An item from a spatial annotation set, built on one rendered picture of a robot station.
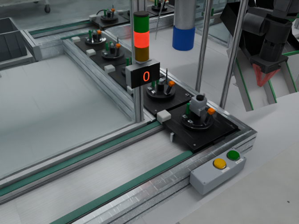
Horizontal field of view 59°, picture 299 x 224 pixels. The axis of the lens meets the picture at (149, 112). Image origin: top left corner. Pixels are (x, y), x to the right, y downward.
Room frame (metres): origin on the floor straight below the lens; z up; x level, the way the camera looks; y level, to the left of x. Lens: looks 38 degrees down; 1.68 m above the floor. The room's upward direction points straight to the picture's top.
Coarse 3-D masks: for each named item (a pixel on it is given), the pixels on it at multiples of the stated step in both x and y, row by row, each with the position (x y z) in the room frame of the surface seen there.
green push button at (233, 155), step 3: (231, 150) 0.68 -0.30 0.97; (228, 153) 0.67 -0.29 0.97; (231, 153) 0.66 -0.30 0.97; (234, 153) 0.66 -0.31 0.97; (237, 153) 0.66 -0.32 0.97; (228, 156) 0.66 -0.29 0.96; (231, 156) 0.65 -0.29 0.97; (234, 156) 0.65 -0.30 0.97; (237, 156) 0.65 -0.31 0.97; (231, 159) 0.64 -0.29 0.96; (234, 159) 0.64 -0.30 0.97; (237, 159) 0.64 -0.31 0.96
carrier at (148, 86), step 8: (160, 80) 1.05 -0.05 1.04; (144, 88) 1.10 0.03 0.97; (152, 88) 1.07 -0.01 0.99; (160, 88) 1.04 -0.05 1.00; (176, 88) 1.10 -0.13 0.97; (144, 96) 1.03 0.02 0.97; (152, 96) 1.00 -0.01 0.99; (160, 96) 1.00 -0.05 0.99; (168, 96) 1.00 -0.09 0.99; (176, 96) 1.03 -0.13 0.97; (184, 96) 1.03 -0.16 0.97; (192, 96) 1.03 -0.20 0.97; (144, 104) 0.96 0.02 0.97; (152, 104) 0.96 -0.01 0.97; (160, 104) 0.96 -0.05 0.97; (168, 104) 0.96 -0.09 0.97; (176, 104) 0.96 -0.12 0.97; (184, 104) 0.99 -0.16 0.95; (152, 112) 0.91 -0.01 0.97
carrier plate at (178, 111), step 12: (180, 108) 0.93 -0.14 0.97; (168, 120) 0.85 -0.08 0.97; (216, 120) 0.85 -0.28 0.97; (228, 120) 0.85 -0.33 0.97; (180, 132) 0.78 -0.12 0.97; (192, 132) 0.78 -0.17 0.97; (204, 132) 0.78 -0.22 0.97; (216, 132) 0.78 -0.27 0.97; (228, 132) 0.78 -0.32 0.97; (192, 144) 0.71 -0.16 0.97; (204, 144) 0.71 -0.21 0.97
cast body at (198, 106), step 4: (196, 96) 0.85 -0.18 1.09; (200, 96) 0.85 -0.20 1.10; (192, 100) 0.85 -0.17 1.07; (196, 100) 0.83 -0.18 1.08; (200, 100) 0.83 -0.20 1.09; (204, 100) 0.84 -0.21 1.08; (192, 104) 0.85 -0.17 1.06; (196, 104) 0.83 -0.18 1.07; (200, 104) 0.82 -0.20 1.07; (204, 104) 0.84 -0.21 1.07; (192, 108) 0.84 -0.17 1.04; (196, 108) 0.83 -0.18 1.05; (200, 108) 0.82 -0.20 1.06; (204, 108) 0.82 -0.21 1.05; (196, 112) 0.82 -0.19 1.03; (200, 112) 0.81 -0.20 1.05; (204, 112) 0.82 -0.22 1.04
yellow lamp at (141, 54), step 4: (136, 48) 0.82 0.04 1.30; (140, 48) 0.81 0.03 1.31; (144, 48) 0.82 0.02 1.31; (148, 48) 0.83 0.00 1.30; (136, 52) 0.82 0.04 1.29; (140, 52) 0.81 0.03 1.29; (144, 52) 0.82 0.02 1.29; (148, 52) 0.83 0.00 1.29; (136, 56) 0.82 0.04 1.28; (140, 56) 0.81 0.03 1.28; (144, 56) 0.82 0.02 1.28; (148, 56) 0.83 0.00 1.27; (140, 60) 0.81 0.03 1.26; (144, 60) 0.82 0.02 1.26
